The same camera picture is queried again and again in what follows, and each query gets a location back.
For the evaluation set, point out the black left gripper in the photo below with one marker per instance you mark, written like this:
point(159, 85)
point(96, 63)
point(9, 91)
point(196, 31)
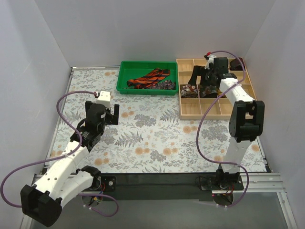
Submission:
point(110, 118)

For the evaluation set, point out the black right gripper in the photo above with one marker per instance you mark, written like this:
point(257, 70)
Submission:
point(203, 73)

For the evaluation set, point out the brown cat print tie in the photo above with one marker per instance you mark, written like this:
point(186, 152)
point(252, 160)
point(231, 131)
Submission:
point(188, 91)

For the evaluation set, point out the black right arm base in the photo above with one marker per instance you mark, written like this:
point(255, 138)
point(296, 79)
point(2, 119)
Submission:
point(219, 181)

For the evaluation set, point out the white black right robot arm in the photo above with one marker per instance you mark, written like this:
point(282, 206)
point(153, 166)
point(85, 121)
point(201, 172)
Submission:
point(247, 118)

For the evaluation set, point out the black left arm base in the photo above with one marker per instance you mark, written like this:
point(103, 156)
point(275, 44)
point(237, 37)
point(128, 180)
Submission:
point(103, 183)

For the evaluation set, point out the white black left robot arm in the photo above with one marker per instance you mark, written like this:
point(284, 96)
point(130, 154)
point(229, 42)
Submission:
point(44, 200)

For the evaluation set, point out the rolled green brown tie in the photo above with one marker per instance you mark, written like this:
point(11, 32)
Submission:
point(208, 92)

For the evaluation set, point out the wooden compartment organizer box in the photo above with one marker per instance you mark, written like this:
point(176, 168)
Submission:
point(213, 108)

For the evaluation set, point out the dark blue patterned tie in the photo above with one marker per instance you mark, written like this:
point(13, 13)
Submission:
point(165, 85)

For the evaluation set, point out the rolled dark red tie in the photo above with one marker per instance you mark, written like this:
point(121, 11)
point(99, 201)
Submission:
point(237, 64)

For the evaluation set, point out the orange navy striped tie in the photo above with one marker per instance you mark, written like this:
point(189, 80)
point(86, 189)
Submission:
point(153, 77)

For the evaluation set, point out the green plastic tray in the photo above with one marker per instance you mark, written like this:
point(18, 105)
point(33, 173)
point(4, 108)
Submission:
point(136, 69)

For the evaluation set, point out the floral print table mat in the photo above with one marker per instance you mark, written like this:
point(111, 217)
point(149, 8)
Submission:
point(150, 136)

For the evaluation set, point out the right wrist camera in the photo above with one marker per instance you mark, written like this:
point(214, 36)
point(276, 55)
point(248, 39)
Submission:
point(209, 60)

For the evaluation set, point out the aluminium frame rail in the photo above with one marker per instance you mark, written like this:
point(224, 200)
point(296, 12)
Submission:
point(256, 182)

